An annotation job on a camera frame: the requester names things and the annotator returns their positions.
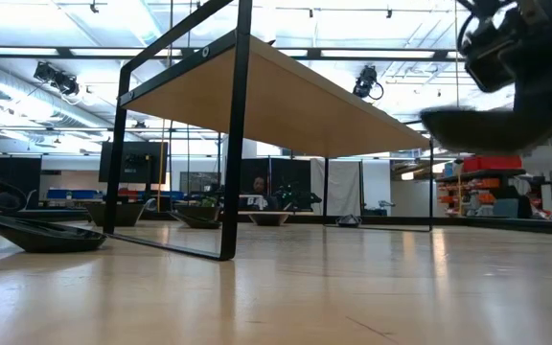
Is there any black leaf-shaped plate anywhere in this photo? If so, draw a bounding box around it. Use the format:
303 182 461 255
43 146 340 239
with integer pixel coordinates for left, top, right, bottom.
246 212 290 227
420 107 552 155

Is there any storage rack with orange bins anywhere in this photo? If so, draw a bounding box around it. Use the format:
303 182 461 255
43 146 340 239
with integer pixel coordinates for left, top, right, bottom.
436 152 545 218

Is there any white curtain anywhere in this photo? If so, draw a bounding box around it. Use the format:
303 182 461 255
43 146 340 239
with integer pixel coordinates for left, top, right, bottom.
310 158 364 217

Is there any dark domed object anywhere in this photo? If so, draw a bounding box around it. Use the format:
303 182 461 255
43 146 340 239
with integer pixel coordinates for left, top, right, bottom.
335 214 363 228

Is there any black partition panel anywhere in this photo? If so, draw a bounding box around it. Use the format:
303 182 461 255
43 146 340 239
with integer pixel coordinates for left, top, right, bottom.
240 157 311 212
0 138 42 210

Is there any wooden tray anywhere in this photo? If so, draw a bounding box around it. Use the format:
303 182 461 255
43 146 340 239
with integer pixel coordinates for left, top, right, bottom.
103 0 435 263

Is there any person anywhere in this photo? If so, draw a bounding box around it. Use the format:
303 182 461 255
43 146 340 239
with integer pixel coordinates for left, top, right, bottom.
0 179 23 211
250 175 272 211

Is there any black wavy square plate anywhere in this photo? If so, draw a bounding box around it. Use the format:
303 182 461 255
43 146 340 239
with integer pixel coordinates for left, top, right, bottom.
172 203 223 221

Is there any black teardrop plate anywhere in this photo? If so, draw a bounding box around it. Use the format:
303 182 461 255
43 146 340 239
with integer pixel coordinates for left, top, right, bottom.
167 210 223 230
0 212 109 254

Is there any black monitor screen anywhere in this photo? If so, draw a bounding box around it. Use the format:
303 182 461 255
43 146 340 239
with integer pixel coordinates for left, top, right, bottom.
98 141 170 185

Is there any black wavy square bowl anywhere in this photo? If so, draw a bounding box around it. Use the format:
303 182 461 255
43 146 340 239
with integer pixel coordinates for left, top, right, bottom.
83 201 146 228

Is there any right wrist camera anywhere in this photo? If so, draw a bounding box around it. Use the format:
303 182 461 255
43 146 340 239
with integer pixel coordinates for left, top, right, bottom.
461 21 519 93

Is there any black overhead camera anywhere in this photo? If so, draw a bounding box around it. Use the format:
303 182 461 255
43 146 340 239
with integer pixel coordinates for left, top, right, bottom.
352 64 385 102

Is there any black curved cable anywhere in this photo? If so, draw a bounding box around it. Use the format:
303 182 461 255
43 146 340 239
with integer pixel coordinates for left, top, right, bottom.
0 167 31 215

